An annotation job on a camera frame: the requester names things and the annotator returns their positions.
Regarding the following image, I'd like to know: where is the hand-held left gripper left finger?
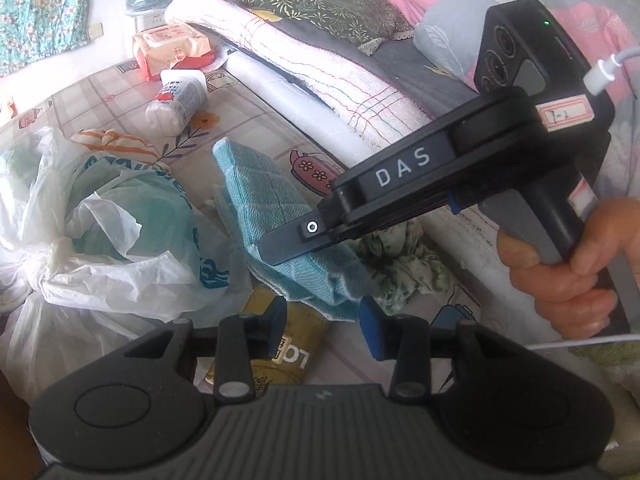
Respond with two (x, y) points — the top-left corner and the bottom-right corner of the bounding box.
(120, 296), (288, 403)

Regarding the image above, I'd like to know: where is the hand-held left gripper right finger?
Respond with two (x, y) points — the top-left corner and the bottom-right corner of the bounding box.
(360, 296), (528, 403)

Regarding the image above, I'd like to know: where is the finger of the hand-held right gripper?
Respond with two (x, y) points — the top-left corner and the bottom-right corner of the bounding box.
(257, 212), (346, 266)

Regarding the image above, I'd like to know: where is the blue checked towel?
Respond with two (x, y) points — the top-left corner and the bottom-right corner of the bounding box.
(212, 137), (381, 321)

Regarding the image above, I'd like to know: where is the person's right hand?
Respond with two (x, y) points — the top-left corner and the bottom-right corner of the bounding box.
(497, 197), (636, 338)

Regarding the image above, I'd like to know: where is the gold foil packet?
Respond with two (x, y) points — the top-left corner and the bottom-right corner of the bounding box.
(205, 285), (331, 396)

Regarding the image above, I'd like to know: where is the green floral cloth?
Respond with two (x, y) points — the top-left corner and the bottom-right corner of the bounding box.
(347, 220), (451, 313)

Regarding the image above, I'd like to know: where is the checked cartoon print bed mat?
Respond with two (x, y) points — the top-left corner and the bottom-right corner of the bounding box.
(0, 57), (501, 396)

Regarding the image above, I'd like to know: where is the white padded mattress pad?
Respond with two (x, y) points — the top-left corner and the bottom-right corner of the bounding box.
(225, 52), (506, 281)

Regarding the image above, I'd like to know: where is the pastel patterned duvet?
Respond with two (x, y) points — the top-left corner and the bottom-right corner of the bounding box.
(412, 0), (640, 201)

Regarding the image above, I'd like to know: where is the translucent white plastic bag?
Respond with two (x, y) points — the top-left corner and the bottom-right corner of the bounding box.
(0, 127), (233, 291)
(0, 195), (236, 403)

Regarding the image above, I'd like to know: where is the white lotion bottle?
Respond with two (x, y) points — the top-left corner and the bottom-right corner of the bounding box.
(145, 69), (208, 136)

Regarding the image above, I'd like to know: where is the orange striped white cloth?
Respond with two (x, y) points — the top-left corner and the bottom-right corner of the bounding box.
(70, 127), (158, 161)

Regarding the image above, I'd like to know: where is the green leaf print pillow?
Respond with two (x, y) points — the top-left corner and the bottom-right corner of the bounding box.
(235, 0), (416, 56)

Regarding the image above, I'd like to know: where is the green terry cloth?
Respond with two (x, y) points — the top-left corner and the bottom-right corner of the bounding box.
(570, 342), (640, 396)

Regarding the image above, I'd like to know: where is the pink wet wipes pack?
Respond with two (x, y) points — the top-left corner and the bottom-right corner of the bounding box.
(131, 24), (216, 81)

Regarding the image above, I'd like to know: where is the white water dispenser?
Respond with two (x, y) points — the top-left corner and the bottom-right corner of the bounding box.
(127, 7), (168, 31)

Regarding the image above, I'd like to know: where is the white cable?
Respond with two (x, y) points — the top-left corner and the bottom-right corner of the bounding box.
(525, 42), (640, 353)

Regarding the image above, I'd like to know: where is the teal floral wall cloth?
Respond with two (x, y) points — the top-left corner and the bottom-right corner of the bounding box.
(0, 0), (96, 78)

